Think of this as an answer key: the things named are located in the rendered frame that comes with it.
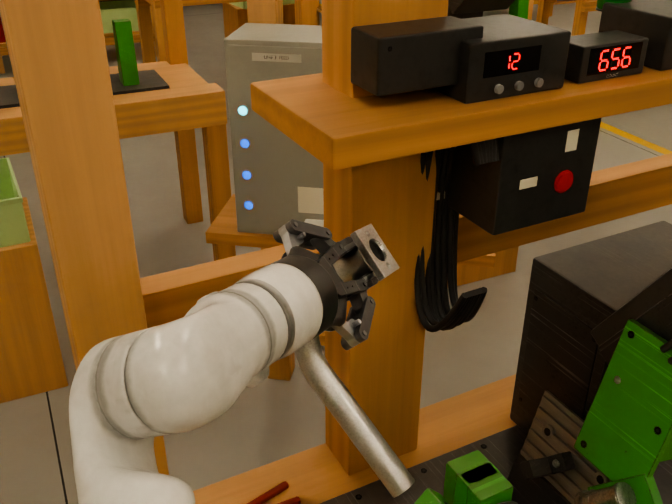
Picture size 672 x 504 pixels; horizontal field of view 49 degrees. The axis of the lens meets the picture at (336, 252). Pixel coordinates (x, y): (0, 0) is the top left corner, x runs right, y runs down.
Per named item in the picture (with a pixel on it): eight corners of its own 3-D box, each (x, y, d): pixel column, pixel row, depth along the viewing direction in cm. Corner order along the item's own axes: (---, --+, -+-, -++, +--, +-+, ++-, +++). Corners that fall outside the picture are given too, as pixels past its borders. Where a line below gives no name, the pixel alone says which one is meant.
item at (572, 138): (587, 213, 108) (605, 114, 101) (494, 238, 101) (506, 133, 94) (531, 183, 118) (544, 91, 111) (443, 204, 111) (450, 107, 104)
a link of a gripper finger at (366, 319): (338, 346, 69) (344, 302, 73) (352, 356, 69) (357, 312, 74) (360, 334, 67) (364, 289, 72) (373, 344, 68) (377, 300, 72)
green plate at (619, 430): (674, 493, 101) (739, 362, 93) (635, 503, 96) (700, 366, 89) (611, 440, 110) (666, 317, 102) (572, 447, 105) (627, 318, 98)
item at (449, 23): (480, 82, 93) (485, 25, 90) (377, 98, 87) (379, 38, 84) (447, 68, 99) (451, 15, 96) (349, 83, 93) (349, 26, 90)
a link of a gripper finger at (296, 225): (292, 227, 68) (335, 244, 72) (289, 211, 69) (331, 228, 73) (273, 241, 69) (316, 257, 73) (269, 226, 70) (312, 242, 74)
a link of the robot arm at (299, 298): (202, 299, 67) (157, 321, 62) (285, 239, 62) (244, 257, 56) (255, 385, 67) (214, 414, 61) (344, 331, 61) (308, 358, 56)
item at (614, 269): (705, 428, 134) (757, 264, 117) (578, 486, 121) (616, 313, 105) (627, 371, 148) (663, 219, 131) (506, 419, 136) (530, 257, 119)
